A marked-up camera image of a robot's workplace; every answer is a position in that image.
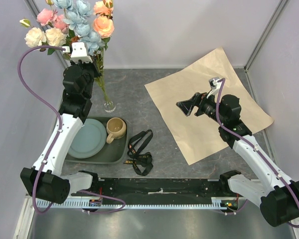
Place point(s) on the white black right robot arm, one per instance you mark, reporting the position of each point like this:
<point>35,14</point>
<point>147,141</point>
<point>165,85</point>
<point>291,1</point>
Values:
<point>277,194</point>

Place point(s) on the black printed ribbon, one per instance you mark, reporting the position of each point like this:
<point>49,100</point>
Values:
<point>141,162</point>

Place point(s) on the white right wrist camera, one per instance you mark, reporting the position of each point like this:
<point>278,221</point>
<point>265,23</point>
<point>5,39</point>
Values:
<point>215,85</point>

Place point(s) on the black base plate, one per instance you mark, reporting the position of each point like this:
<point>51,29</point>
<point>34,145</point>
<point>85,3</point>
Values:
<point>162,190</point>

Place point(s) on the dark green tray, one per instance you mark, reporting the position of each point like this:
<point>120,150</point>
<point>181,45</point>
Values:
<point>110,154</point>

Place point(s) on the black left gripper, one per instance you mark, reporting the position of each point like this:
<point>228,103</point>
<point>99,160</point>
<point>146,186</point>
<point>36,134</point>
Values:
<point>90,64</point>

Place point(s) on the pink rose stem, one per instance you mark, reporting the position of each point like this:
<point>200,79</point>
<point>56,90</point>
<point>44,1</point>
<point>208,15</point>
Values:
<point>49,17</point>

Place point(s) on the light blue plate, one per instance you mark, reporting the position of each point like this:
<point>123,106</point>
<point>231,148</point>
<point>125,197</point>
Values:
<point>89,140</point>

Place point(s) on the peach rose stem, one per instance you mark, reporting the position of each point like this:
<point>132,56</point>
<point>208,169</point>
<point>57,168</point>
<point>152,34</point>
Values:
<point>103,24</point>

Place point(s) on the brown rose stem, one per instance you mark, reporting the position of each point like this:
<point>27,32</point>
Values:
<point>74,39</point>

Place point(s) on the orange wrapping paper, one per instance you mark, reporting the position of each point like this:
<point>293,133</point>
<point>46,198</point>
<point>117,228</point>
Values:
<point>199,137</point>

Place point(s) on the cream white rose stem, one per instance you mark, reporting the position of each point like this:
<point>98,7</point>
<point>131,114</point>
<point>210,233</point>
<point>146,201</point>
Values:
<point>36,37</point>

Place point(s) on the light blue flower stem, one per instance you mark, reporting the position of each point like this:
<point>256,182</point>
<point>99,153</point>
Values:
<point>76,16</point>

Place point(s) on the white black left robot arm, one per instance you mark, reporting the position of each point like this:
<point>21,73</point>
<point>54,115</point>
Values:
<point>43,180</point>

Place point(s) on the light blue cable duct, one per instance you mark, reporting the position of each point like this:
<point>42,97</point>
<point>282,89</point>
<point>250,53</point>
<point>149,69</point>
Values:
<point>87,203</point>

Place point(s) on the beige ceramic vase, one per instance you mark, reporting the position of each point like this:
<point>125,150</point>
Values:
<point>116,129</point>

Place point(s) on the small clear glass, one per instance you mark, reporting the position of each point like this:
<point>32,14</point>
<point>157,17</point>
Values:
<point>109,105</point>

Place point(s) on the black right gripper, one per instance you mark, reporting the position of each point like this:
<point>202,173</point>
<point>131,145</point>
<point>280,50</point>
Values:
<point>199,99</point>

